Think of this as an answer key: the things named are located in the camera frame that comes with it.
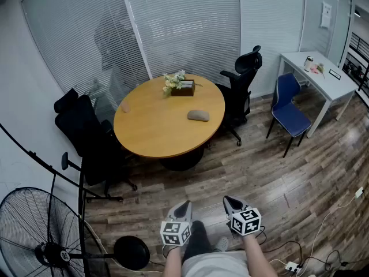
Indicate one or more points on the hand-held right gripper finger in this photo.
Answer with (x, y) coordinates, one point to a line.
(245, 206)
(227, 208)

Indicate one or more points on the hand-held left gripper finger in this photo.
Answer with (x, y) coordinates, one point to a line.
(189, 212)
(172, 213)

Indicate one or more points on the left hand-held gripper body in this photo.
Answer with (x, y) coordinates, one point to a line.
(176, 232)

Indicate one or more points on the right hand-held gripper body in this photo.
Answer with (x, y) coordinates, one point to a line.
(246, 222)

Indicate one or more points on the beige oblong pouch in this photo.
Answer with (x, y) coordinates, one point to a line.
(198, 116)

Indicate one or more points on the person's left forearm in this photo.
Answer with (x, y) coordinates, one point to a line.
(173, 262)

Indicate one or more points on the person's right forearm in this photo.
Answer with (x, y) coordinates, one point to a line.
(258, 255)

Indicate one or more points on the person's black trouser leg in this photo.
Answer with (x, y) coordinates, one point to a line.
(197, 238)

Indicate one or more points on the person's white shoe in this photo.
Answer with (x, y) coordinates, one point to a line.
(222, 243)

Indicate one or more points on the person's grey shirt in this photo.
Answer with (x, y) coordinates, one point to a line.
(216, 265)

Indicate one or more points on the white power strip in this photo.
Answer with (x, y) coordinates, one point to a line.
(293, 266)

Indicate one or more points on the round wooden table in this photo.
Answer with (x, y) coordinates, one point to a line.
(161, 125)

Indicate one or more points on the blue padded chair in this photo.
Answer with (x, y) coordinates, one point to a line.
(288, 114)

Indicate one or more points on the black office chair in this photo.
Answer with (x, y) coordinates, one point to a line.
(239, 97)
(86, 137)

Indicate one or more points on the small pink object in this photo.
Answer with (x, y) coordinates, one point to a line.
(125, 106)

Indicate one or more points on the dark brown wooden tissue box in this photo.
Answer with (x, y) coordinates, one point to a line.
(183, 90)

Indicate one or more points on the black floor fan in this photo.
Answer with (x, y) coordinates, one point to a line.
(54, 252)

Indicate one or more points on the pale artificial flower bunch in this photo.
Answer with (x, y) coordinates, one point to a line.
(172, 81)

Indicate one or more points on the white rectangular desk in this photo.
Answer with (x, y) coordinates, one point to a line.
(328, 82)

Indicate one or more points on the white bottle with dark lid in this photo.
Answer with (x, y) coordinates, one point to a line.
(308, 63)

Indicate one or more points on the pink flower bunch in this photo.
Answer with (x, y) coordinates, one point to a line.
(318, 68)

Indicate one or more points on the black and white desk sign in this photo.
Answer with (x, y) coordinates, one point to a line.
(335, 74)

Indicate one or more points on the black metal railing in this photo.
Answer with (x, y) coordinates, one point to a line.
(359, 56)

